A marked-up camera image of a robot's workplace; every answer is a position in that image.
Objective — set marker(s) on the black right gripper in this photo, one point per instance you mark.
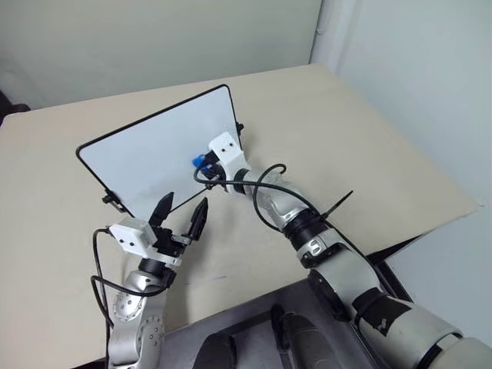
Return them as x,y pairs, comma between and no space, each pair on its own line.
216,166

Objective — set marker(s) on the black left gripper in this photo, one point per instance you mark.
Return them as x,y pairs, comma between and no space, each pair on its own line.
169,242

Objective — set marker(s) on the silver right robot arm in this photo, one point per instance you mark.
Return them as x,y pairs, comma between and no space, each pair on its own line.
338,269

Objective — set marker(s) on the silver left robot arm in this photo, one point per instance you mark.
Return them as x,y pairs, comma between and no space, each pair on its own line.
134,315

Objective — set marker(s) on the black zip tie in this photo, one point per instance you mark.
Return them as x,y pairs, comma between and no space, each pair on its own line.
338,205

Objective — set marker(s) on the black rounded shape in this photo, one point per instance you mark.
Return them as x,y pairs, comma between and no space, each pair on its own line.
215,353

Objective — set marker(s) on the dark grey rounded shape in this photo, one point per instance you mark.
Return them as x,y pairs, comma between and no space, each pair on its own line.
307,342

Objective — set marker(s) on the dark object beside table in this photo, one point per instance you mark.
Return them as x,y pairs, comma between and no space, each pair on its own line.
11,107

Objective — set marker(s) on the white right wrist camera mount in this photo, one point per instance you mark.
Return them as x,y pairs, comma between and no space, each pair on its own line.
228,150

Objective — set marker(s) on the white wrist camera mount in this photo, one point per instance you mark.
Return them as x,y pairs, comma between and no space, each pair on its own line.
228,150
132,235

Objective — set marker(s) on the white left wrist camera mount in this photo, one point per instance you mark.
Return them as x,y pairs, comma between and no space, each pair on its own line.
132,235

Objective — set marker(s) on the white whiteboard with black frame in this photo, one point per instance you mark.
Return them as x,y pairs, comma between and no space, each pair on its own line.
153,153

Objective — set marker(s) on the white wall conduit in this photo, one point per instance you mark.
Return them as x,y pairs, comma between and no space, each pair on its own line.
321,30

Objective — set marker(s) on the black table frame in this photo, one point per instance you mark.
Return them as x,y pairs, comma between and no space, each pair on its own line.
396,283

